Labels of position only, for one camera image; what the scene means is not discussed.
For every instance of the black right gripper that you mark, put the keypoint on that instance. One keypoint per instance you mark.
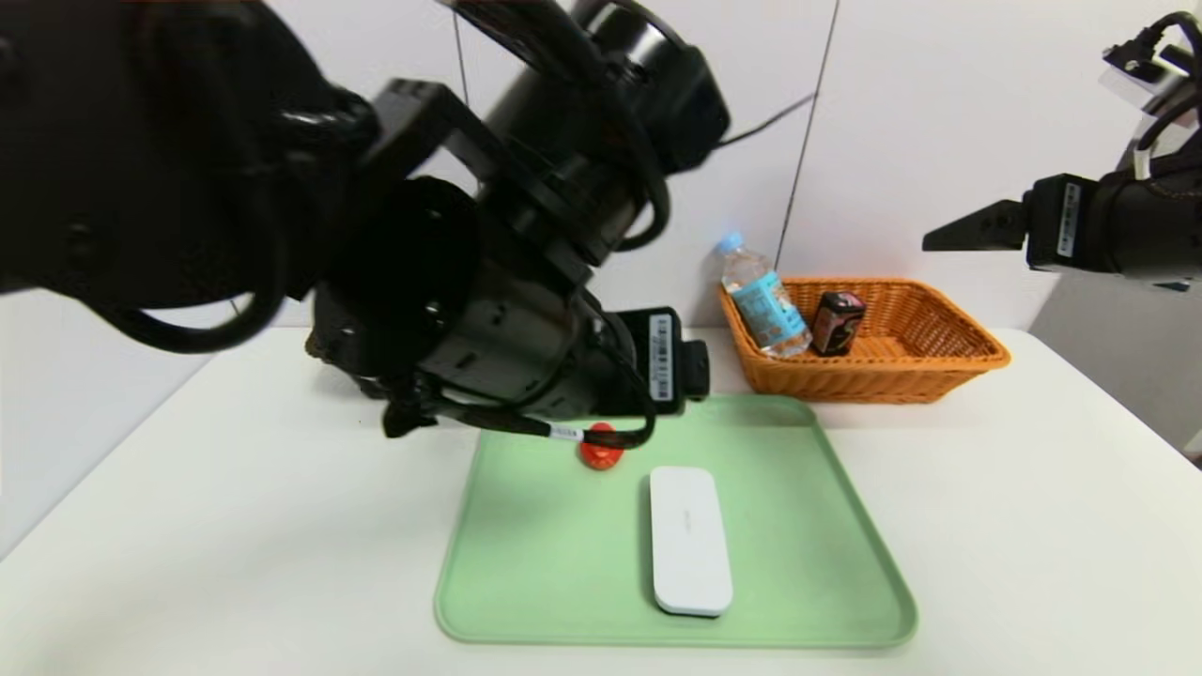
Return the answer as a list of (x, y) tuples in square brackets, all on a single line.
[(1059, 222)]

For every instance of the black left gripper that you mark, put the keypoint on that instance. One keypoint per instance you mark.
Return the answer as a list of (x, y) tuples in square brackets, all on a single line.
[(661, 358)]

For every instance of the clear water bottle blue cap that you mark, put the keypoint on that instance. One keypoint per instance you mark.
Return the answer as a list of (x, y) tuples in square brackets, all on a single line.
[(765, 310)]

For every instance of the small black red snack can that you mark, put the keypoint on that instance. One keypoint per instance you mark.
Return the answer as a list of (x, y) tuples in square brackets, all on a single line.
[(839, 324)]

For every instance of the white oblong case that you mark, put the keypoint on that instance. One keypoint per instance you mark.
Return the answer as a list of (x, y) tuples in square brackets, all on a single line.
[(690, 545)]

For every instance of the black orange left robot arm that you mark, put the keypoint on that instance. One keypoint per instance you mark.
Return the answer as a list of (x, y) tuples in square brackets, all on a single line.
[(188, 141)]

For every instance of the orange wicker basket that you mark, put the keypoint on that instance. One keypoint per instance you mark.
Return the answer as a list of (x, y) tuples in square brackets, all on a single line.
[(939, 376)]

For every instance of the dark brown wicker basket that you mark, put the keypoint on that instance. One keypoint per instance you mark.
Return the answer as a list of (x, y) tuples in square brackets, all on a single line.
[(313, 349)]

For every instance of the red rubber duck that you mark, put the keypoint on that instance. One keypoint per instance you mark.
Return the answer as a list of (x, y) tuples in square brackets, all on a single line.
[(601, 458)]

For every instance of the light green plastic tray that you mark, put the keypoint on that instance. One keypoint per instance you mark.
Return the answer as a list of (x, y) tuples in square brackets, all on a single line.
[(798, 526)]

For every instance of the thin black zip tie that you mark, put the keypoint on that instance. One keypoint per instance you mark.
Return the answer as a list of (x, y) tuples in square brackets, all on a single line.
[(770, 120)]

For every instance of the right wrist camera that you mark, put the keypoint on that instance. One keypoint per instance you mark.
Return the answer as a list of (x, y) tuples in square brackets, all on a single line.
[(1141, 80)]

